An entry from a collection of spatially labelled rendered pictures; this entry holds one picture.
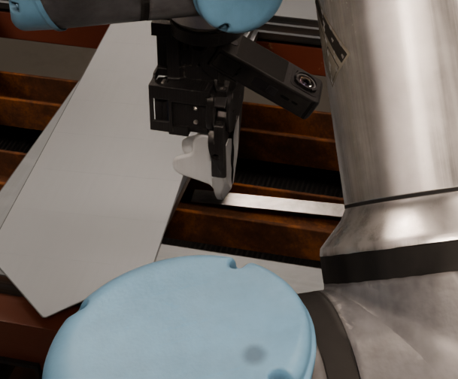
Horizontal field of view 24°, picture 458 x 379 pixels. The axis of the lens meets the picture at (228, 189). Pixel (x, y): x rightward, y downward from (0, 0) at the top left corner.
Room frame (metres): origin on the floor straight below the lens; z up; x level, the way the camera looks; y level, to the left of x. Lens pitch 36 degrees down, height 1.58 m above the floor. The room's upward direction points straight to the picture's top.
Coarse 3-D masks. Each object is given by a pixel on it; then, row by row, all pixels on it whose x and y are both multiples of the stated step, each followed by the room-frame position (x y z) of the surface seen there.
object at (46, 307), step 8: (24, 296) 0.84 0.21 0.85; (32, 296) 0.84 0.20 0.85; (40, 296) 0.84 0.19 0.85; (32, 304) 0.83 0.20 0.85; (40, 304) 0.83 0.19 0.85; (48, 304) 0.83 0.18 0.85; (56, 304) 0.83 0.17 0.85; (64, 304) 0.83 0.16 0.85; (72, 304) 0.83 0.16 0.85; (40, 312) 0.81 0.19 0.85; (48, 312) 0.81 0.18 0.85; (56, 312) 0.81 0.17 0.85
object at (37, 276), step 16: (0, 256) 0.90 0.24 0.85; (16, 256) 0.90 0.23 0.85; (32, 256) 0.90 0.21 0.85; (16, 272) 0.88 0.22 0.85; (32, 272) 0.88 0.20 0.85; (48, 272) 0.88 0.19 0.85; (64, 272) 0.88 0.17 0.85; (80, 272) 0.88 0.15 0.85; (96, 272) 0.88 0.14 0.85; (112, 272) 0.88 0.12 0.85; (32, 288) 0.85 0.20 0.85; (48, 288) 0.85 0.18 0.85; (64, 288) 0.85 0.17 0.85; (80, 288) 0.85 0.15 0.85; (96, 288) 0.85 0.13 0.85
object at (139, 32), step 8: (112, 24) 1.44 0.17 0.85; (120, 24) 1.44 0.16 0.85; (128, 24) 1.44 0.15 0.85; (136, 24) 1.44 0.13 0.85; (144, 24) 1.44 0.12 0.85; (112, 32) 1.41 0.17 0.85; (120, 32) 1.41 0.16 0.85; (128, 32) 1.41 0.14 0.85; (136, 32) 1.41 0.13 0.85; (144, 32) 1.41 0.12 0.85; (104, 40) 1.39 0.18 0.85; (112, 40) 1.39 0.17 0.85; (120, 40) 1.39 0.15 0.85; (128, 40) 1.39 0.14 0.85; (136, 40) 1.39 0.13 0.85; (144, 40) 1.39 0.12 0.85; (152, 40) 1.39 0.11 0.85
